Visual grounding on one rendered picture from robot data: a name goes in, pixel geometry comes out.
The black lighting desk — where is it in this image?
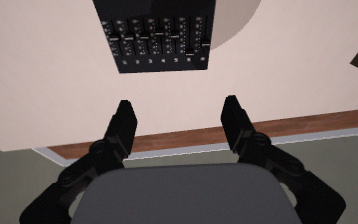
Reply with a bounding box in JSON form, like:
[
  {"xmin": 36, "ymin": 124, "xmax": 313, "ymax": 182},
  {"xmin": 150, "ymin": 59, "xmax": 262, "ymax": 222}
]
[{"xmin": 92, "ymin": 0, "xmax": 216, "ymax": 74}]

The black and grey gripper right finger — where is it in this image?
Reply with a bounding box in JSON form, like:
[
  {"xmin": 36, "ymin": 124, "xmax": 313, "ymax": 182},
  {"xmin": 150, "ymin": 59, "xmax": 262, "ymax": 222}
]
[{"xmin": 220, "ymin": 95, "xmax": 346, "ymax": 224}]

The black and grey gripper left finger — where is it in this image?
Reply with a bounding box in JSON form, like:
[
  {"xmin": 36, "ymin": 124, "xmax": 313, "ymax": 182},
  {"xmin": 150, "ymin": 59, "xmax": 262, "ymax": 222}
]
[{"xmin": 19, "ymin": 100, "xmax": 138, "ymax": 224}]

